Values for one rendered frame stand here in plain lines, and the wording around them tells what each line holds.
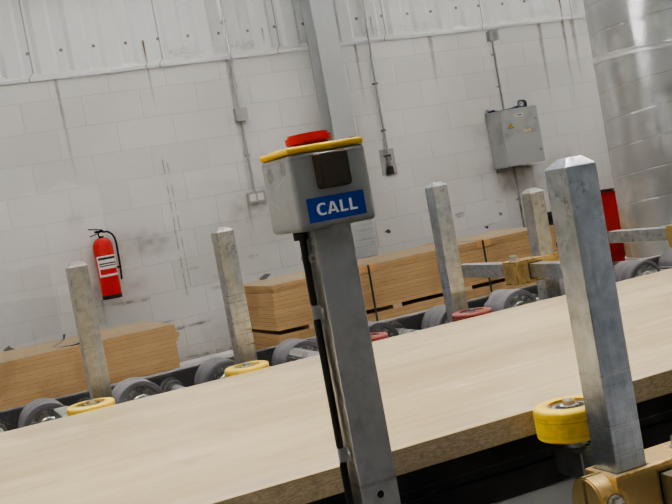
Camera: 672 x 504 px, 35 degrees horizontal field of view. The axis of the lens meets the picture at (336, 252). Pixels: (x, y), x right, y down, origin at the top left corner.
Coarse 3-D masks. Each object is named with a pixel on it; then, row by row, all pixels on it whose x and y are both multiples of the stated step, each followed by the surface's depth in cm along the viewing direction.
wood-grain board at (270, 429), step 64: (512, 320) 188; (640, 320) 164; (256, 384) 169; (320, 384) 158; (384, 384) 149; (448, 384) 141; (512, 384) 133; (576, 384) 127; (640, 384) 124; (0, 448) 154; (64, 448) 145; (128, 448) 137; (192, 448) 130; (256, 448) 124; (320, 448) 118; (448, 448) 114
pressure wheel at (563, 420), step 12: (576, 396) 118; (540, 408) 115; (552, 408) 115; (564, 408) 114; (576, 408) 112; (540, 420) 113; (552, 420) 112; (564, 420) 111; (576, 420) 111; (540, 432) 114; (552, 432) 112; (564, 432) 112; (576, 432) 111; (588, 432) 111; (564, 444) 115; (576, 444) 114
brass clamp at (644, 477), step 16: (656, 448) 105; (656, 464) 100; (576, 480) 101; (592, 480) 99; (608, 480) 99; (624, 480) 99; (640, 480) 100; (656, 480) 100; (576, 496) 102; (592, 496) 99; (608, 496) 98; (624, 496) 99; (640, 496) 100; (656, 496) 100
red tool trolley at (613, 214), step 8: (608, 192) 926; (608, 200) 927; (608, 208) 929; (616, 208) 921; (608, 216) 931; (616, 216) 923; (608, 224) 932; (616, 224) 924; (616, 248) 930; (616, 256) 931; (624, 256) 923
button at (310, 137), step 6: (312, 132) 88; (318, 132) 88; (324, 132) 89; (330, 132) 90; (288, 138) 89; (294, 138) 88; (300, 138) 88; (306, 138) 88; (312, 138) 88; (318, 138) 88; (324, 138) 88; (330, 138) 90; (288, 144) 89; (294, 144) 89; (300, 144) 88; (306, 144) 88
